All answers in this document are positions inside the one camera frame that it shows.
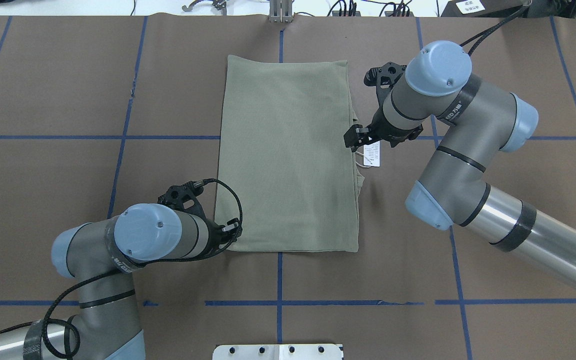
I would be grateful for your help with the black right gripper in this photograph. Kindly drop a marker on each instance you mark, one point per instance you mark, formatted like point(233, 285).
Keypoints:
point(384, 129)

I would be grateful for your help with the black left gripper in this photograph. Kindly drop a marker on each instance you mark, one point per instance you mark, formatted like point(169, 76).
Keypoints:
point(215, 237)

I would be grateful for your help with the olive green long-sleeve shirt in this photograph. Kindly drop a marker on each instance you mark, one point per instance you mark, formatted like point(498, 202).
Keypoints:
point(282, 152)

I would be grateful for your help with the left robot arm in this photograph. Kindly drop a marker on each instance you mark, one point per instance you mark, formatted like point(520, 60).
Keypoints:
point(97, 318)

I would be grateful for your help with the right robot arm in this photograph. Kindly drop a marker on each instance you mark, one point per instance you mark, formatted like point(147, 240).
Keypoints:
point(482, 120)

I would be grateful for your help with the white paper hang tag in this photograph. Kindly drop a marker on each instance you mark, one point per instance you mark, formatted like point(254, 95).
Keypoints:
point(371, 155)

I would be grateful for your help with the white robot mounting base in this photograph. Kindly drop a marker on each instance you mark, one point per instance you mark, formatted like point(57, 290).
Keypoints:
point(308, 351)

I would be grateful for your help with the aluminium frame post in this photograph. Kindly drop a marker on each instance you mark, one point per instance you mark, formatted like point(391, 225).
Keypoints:
point(281, 11)

